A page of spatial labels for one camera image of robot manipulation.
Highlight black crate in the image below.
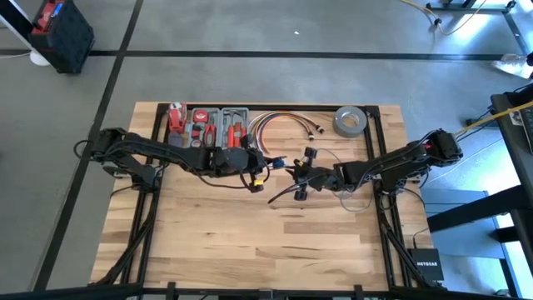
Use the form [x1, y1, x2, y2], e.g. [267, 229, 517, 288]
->
[43, 0, 96, 75]

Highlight blue cord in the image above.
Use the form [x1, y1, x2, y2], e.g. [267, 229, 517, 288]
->
[272, 147, 376, 213]

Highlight yellow floor cable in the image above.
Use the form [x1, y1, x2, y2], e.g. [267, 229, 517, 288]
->
[399, 0, 489, 38]

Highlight dark bin with red trim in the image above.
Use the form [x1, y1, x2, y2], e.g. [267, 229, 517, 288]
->
[32, 0, 63, 35]

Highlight black desk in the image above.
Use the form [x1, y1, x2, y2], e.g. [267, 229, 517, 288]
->
[490, 82, 533, 268]

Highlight black floor stand frame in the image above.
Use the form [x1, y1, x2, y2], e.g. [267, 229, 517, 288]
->
[425, 0, 533, 58]

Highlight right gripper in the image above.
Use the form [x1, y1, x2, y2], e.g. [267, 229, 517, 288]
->
[285, 147, 346, 201]

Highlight red-handled pliers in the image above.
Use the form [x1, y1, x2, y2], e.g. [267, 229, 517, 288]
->
[202, 123, 217, 148]

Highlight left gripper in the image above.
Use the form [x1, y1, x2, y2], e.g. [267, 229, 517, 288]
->
[214, 139, 281, 180]

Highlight grey duct tape roll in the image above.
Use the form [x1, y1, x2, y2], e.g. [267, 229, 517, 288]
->
[331, 105, 368, 138]

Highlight multicoloured wire harness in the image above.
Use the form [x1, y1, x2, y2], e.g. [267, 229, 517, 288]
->
[254, 115, 316, 154]
[248, 110, 326, 145]

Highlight light blue table stand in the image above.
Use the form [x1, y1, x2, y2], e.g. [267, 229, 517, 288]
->
[0, 0, 52, 68]

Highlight black metal table frame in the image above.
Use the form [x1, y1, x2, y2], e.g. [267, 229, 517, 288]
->
[89, 102, 442, 300]

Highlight translucent plastic bag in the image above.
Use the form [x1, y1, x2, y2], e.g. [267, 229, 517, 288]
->
[490, 52, 533, 80]

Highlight yellow hanging cable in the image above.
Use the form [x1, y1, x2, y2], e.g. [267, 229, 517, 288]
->
[453, 99, 533, 137]

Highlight black Netgear router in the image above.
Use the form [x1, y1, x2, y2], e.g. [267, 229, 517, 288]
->
[406, 247, 445, 283]

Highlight grey open tool case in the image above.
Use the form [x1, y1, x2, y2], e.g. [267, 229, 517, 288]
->
[185, 107, 251, 150]

